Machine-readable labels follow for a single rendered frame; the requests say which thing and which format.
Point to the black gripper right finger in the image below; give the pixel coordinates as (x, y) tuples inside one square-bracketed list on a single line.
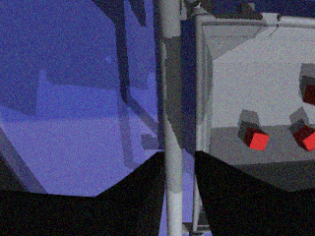
[(237, 204)]

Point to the small red block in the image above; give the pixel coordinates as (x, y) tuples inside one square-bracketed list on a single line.
[(255, 139), (305, 138), (309, 95)]

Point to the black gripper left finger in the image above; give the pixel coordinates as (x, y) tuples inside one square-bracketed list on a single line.
[(132, 207)]

